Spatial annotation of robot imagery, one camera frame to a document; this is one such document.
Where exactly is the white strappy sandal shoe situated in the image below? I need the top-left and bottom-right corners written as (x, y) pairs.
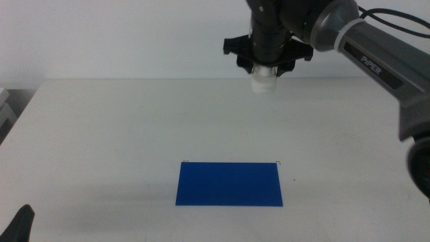
top-left (251, 63), bottom-right (278, 94)

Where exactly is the blue rectangular mat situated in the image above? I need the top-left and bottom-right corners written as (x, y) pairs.
top-left (175, 161), bottom-right (284, 207)

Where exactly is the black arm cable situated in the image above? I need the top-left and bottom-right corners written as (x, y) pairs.
top-left (357, 6), bottom-right (430, 38)

